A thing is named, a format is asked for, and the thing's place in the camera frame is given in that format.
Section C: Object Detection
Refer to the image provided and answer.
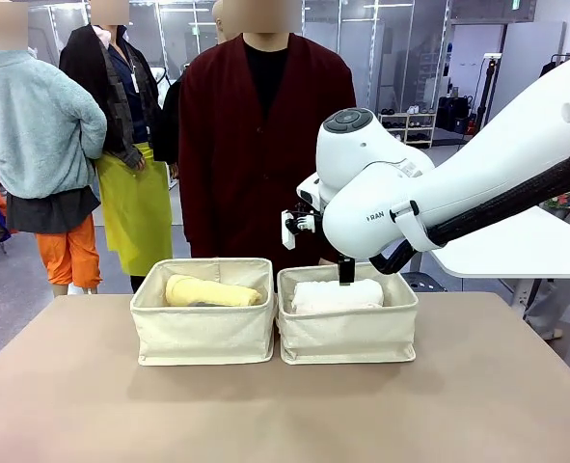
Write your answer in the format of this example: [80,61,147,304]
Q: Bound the white towel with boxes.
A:
[290,280,385,308]

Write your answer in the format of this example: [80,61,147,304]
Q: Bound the yellow towel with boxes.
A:
[164,273,263,308]

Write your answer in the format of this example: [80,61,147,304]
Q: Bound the beige fabric basket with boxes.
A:
[276,262,420,366]
[129,258,277,367]

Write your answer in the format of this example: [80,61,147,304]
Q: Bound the person in maroon cardigan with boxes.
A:
[177,0,358,290]

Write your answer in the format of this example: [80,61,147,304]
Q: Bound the white shoe rack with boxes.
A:
[376,111,436,150]

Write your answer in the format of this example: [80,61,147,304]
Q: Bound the white table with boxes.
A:
[409,204,570,310]

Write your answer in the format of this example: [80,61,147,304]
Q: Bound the black braided right arm sleeve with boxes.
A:
[368,147,570,276]

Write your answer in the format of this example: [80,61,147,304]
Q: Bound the black cases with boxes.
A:
[436,95,482,135]

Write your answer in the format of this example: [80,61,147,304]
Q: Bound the black tripod pole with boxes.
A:
[471,55,502,132]

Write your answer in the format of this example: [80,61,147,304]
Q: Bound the person in yellow skirt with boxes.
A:
[59,0,174,294]

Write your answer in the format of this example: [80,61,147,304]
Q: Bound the figure in black garment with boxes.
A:
[149,67,189,177]

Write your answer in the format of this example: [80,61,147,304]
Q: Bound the black garment on rack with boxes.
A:
[539,53,570,79]

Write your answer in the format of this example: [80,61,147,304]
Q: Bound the person in pale blue fleece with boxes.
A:
[0,0,108,298]

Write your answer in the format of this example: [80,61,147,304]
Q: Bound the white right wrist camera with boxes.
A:
[280,209,323,251]

